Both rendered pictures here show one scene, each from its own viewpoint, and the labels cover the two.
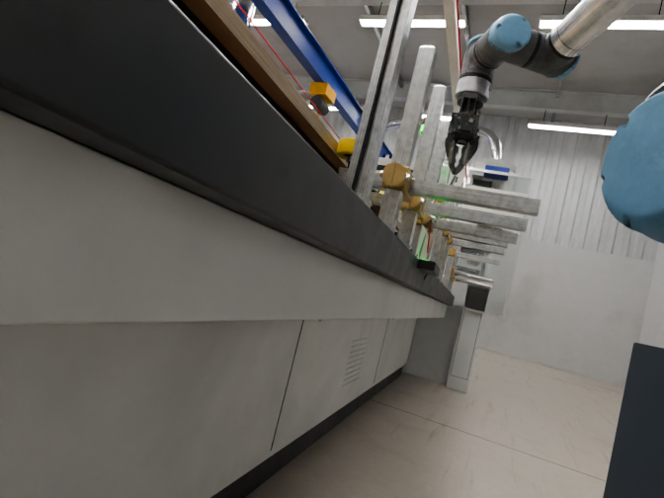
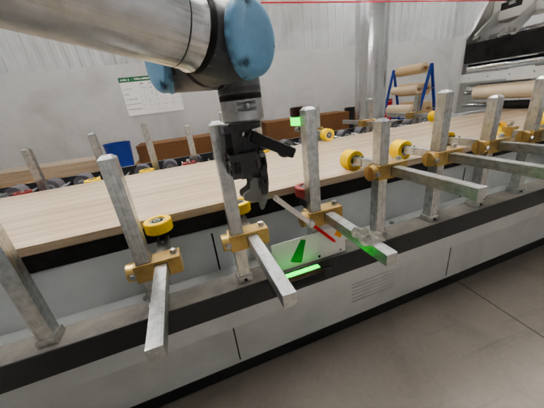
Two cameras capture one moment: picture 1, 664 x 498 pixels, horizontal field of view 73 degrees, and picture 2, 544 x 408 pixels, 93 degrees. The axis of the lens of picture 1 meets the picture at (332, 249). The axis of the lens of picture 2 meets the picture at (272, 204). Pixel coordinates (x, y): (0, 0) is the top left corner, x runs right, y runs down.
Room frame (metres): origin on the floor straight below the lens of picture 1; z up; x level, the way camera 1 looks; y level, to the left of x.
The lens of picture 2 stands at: (0.90, -0.78, 1.20)
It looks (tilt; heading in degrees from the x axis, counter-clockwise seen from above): 22 degrees down; 54
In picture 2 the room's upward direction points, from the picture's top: 7 degrees counter-clockwise
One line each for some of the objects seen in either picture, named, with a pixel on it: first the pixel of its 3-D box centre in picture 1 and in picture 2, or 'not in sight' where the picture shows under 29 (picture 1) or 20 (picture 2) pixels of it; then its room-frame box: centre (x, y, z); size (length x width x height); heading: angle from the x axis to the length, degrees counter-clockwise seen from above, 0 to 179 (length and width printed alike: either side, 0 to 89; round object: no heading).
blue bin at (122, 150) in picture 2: not in sight; (121, 159); (1.75, 5.74, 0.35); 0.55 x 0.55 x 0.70
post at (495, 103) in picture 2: (442, 242); (483, 160); (2.14, -0.50, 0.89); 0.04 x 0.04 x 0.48; 71
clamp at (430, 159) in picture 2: not in sight; (441, 156); (1.92, -0.43, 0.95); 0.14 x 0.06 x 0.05; 161
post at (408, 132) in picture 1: (403, 151); (139, 248); (0.96, -0.10, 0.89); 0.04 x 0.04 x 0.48; 71
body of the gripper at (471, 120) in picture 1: (465, 119); (244, 150); (1.21, -0.27, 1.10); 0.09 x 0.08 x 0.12; 161
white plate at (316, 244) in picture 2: (423, 248); (310, 248); (1.39, -0.28, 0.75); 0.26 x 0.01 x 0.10; 161
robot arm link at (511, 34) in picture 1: (505, 42); (188, 62); (1.10, -0.30, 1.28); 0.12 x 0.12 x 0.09; 8
